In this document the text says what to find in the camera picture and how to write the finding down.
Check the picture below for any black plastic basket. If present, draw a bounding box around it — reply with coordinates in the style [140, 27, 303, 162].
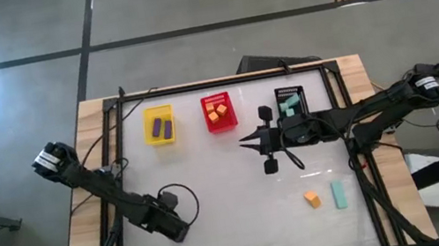
[272, 83, 309, 121]

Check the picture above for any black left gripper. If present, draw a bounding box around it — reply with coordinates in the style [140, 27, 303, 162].
[127, 189, 194, 246]

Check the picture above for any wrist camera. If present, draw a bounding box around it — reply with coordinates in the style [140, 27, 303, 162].
[158, 189, 182, 212]
[287, 112, 317, 145]

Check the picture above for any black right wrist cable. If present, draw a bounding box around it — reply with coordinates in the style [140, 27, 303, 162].
[281, 144, 307, 175]

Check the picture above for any long black arm cable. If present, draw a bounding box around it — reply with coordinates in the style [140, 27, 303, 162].
[51, 86, 177, 214]

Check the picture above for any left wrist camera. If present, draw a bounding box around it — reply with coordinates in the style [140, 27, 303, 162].
[158, 189, 182, 212]

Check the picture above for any red plastic basket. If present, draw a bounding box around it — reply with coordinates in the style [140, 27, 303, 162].
[199, 89, 240, 136]

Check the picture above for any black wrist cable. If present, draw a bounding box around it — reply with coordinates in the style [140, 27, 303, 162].
[156, 179, 204, 232]
[281, 144, 307, 175]

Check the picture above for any black flat device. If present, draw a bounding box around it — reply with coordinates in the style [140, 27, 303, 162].
[233, 42, 323, 77]

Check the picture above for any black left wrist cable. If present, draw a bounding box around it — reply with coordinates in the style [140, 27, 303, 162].
[156, 179, 204, 232]

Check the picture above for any purple foam block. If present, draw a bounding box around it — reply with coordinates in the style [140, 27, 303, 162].
[160, 119, 175, 141]
[149, 116, 165, 138]

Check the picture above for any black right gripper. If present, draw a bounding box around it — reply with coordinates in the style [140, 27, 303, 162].
[234, 101, 301, 180]

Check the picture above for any yellow plastic basket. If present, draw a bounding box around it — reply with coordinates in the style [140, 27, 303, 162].
[139, 102, 180, 148]

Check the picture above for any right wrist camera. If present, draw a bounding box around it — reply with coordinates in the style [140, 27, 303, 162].
[287, 112, 317, 145]

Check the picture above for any black aluminium table frame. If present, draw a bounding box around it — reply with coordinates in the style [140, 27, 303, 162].
[33, 45, 439, 246]

